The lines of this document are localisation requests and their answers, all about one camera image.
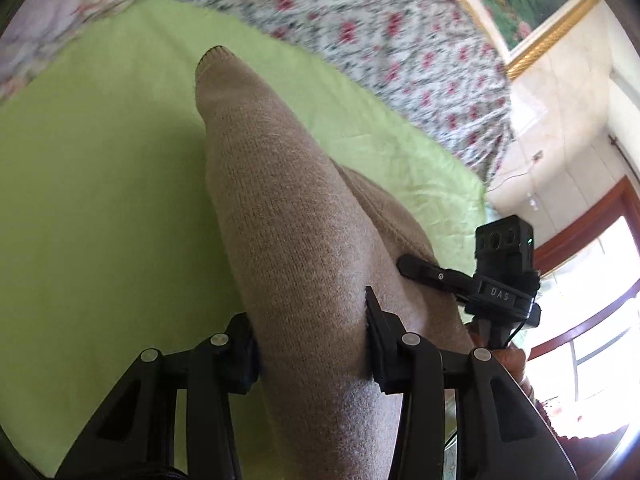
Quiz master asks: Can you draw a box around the beige knitted garment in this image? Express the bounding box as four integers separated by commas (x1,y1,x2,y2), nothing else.
195,47,472,479

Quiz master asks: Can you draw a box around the person's right hand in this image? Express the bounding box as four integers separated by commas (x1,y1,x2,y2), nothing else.
465,322,535,402

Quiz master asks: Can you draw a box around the light green cloth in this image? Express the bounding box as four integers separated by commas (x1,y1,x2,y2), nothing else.
1,0,486,476

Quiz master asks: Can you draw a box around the floral bed sheet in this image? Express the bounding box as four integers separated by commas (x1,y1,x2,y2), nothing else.
1,0,514,181

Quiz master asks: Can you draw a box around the framed landscape painting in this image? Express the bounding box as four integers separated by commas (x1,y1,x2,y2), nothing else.
457,0,601,80

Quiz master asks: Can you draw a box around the black camera box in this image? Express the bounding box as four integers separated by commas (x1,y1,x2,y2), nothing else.
474,214,534,282

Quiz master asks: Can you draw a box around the red wooden window frame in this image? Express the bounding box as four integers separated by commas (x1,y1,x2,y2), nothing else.
529,177,639,360

